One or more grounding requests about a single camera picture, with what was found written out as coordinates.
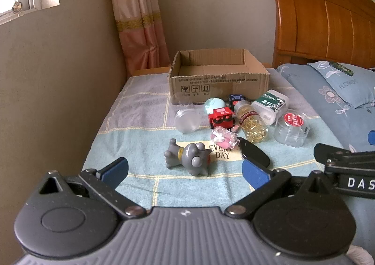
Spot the white cloth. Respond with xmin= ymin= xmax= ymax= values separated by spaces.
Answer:
xmin=346 ymin=245 xmax=375 ymax=265

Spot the clear plastic jar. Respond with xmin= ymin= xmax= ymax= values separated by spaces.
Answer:
xmin=174 ymin=93 xmax=202 ymax=136

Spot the dark patterned object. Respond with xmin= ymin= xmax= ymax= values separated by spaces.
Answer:
xmin=329 ymin=60 xmax=354 ymax=76

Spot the black spotted fidget toy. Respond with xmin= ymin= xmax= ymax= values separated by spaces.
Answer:
xmin=228 ymin=94 xmax=250 ymax=109

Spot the mint green ball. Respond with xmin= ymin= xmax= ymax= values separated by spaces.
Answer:
xmin=203 ymin=97 xmax=227 ymax=115

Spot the white bottle with green label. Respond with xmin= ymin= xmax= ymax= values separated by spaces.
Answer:
xmin=251 ymin=90 xmax=289 ymax=125

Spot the blue floral bed sheet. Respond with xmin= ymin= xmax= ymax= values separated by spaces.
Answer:
xmin=275 ymin=63 xmax=375 ymax=156

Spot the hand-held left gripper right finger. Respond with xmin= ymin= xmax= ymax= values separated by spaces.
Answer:
xmin=224 ymin=159 xmax=330 ymax=219

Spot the red toy car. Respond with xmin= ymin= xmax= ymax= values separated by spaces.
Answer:
xmin=208 ymin=108 xmax=239 ymax=133

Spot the blue floral pillow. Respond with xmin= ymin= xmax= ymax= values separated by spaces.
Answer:
xmin=307 ymin=60 xmax=375 ymax=109

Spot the bottle of yellow capsules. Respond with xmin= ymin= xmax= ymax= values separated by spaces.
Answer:
xmin=234 ymin=100 xmax=269 ymax=143

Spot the pink curtain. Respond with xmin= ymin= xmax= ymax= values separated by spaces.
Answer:
xmin=105 ymin=0 xmax=172 ymax=76

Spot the clear container with red label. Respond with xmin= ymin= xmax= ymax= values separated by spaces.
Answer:
xmin=274 ymin=108 xmax=310 ymax=148

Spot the cardboard box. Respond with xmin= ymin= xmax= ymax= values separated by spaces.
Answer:
xmin=168 ymin=49 xmax=270 ymax=106

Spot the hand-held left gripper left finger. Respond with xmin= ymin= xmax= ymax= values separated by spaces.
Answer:
xmin=38 ymin=157 xmax=147 ymax=219

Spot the pink keychain toy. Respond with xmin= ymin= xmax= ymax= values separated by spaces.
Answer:
xmin=209 ymin=126 xmax=238 ymax=150

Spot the wooden headboard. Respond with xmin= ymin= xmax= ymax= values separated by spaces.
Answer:
xmin=269 ymin=0 xmax=375 ymax=70

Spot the grey animal figurine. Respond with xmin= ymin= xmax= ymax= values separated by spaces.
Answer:
xmin=164 ymin=138 xmax=213 ymax=178

